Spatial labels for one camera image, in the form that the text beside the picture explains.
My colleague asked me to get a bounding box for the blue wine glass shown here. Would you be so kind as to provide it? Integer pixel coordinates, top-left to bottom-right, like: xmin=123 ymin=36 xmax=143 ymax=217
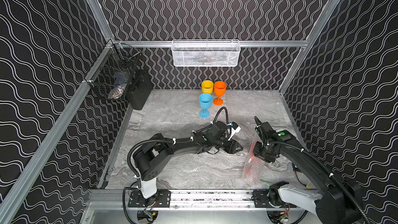
xmin=199 ymin=93 xmax=213 ymax=118

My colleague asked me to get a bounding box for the red wine glass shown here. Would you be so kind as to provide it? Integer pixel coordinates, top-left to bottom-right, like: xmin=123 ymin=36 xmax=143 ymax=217
xmin=241 ymin=132 xmax=264 ymax=188

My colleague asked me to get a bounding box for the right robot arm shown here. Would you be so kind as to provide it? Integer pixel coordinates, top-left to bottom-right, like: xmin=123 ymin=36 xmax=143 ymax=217
xmin=254 ymin=127 xmax=370 ymax=224

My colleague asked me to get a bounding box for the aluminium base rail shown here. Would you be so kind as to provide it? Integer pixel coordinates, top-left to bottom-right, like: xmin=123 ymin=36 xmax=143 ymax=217
xmin=86 ymin=189 xmax=338 ymax=211

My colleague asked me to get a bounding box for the black wire basket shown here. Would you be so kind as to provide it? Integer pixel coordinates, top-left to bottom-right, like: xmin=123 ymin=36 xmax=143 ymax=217
xmin=88 ymin=43 xmax=143 ymax=101

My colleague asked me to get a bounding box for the yellow wine glass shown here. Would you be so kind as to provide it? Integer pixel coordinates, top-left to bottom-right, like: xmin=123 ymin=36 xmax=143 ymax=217
xmin=201 ymin=80 xmax=214 ymax=94

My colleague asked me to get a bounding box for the orange wine glass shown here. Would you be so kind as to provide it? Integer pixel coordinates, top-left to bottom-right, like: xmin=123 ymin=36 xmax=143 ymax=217
xmin=213 ymin=81 xmax=227 ymax=106

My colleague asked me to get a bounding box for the black box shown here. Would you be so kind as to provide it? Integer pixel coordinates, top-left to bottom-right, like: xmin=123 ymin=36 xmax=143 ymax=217
xmin=125 ymin=69 xmax=153 ymax=110

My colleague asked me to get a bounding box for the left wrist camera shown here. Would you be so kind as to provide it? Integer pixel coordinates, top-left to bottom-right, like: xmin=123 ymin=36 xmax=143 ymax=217
xmin=227 ymin=122 xmax=241 ymax=140

